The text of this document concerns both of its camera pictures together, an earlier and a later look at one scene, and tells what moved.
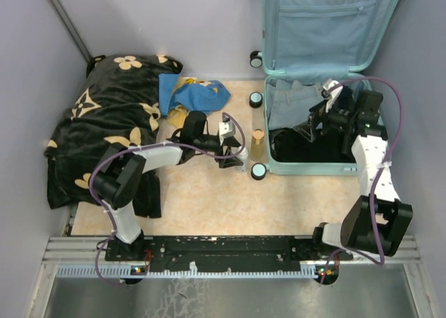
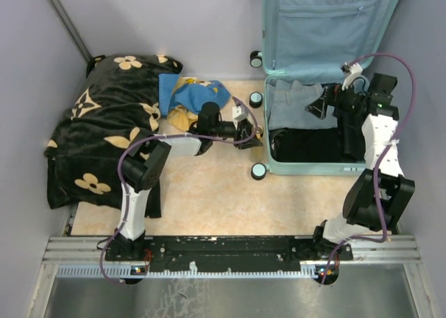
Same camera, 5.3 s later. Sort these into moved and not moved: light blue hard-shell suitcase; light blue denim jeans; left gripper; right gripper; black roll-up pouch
Moved: right gripper; left gripper
Not moved: light blue hard-shell suitcase; black roll-up pouch; light blue denim jeans
